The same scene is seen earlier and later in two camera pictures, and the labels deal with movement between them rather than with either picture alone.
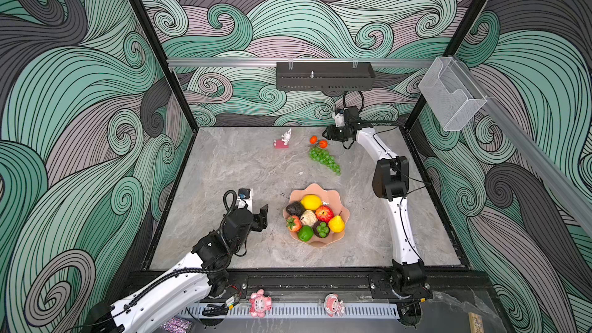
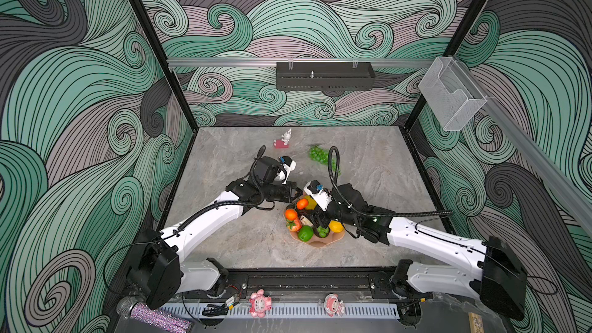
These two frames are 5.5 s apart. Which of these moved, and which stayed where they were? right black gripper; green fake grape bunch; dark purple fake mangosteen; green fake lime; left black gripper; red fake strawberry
Moved: right black gripper; left black gripper
Stayed: green fake grape bunch; dark purple fake mangosteen; red fake strawberry; green fake lime
